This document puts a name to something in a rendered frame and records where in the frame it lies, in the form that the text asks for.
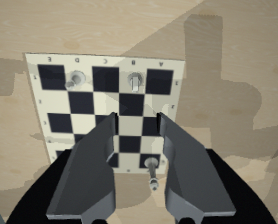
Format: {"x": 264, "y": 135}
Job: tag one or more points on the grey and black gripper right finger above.
{"x": 202, "y": 186}

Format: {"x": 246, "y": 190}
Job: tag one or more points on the black and white chessboard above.
{"x": 68, "y": 115}

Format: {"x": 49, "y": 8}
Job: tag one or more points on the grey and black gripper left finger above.
{"x": 78, "y": 187}

